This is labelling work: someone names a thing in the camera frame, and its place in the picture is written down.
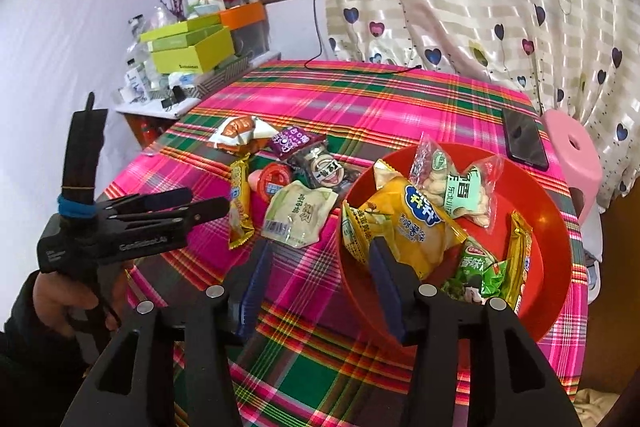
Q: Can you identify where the person's left hand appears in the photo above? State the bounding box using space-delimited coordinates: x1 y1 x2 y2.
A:
30 259 133 339

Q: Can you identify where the yellow potato chip bag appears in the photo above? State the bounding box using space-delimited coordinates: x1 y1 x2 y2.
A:
372 159 468 283

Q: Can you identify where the dark smartphone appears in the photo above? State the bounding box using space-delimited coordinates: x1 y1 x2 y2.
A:
501 107 551 171

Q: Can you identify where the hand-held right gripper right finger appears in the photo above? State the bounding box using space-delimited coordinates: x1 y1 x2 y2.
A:
369 237 583 427

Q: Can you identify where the red container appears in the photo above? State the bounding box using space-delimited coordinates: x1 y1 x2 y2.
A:
135 114 161 148

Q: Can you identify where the beige cloth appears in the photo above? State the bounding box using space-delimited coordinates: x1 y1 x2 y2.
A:
572 389 621 427

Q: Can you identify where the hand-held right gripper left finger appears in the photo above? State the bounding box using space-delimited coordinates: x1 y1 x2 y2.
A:
60 239 275 427

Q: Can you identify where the olive green box lid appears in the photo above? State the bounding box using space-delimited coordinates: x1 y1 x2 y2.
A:
139 14 223 52

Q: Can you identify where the red plastic bowl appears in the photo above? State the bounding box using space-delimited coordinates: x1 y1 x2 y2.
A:
337 143 573 343

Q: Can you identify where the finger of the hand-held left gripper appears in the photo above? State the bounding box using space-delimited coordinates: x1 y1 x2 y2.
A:
120 198 231 233
97 187 193 214

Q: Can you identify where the orange lidded storage box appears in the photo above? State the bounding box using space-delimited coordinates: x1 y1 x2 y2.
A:
220 1 268 58

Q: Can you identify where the black cable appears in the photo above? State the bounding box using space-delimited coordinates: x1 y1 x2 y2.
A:
304 0 423 70

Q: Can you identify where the black white striped tray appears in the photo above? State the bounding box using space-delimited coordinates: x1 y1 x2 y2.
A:
195 54 251 98

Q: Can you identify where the green pea snack packet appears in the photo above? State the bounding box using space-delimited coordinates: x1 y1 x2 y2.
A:
440 237 516 305

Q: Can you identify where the lime green box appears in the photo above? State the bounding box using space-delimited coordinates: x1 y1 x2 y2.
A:
147 27 236 75

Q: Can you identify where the clear bag of round biscuits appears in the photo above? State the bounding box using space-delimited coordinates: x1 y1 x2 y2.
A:
410 132 506 228

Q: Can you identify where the purple snack packet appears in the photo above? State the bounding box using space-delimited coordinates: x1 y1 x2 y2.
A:
270 125 326 160

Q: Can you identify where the white and orange snack packet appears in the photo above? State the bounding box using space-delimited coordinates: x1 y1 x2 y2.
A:
206 114 278 155

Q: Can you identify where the pink plastic stool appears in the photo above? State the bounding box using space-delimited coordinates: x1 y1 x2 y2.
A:
540 109 606 228

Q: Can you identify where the long gold cheese bar packet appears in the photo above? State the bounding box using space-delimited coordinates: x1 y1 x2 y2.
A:
227 157 256 250

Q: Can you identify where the pale green snack packet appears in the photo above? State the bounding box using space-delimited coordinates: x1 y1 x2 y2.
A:
262 182 338 249

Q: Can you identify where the cluster of small bottles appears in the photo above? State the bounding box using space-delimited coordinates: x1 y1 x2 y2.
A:
117 14 173 105

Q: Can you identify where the pink green plaid tablecloth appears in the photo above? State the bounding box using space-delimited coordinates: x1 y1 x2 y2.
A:
97 59 588 427

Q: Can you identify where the clear packet with cartoon face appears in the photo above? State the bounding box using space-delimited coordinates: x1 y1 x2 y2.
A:
290 144 363 192

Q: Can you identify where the pink jelly cup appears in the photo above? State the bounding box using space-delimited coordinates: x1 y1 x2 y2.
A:
248 163 293 200

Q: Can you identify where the white side table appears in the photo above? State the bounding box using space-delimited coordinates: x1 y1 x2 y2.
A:
114 51 282 118

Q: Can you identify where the wooden wardrobe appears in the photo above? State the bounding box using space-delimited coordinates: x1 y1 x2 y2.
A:
580 187 640 398

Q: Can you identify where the gold foil snack packet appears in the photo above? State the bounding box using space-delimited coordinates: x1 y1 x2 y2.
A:
502 212 533 313

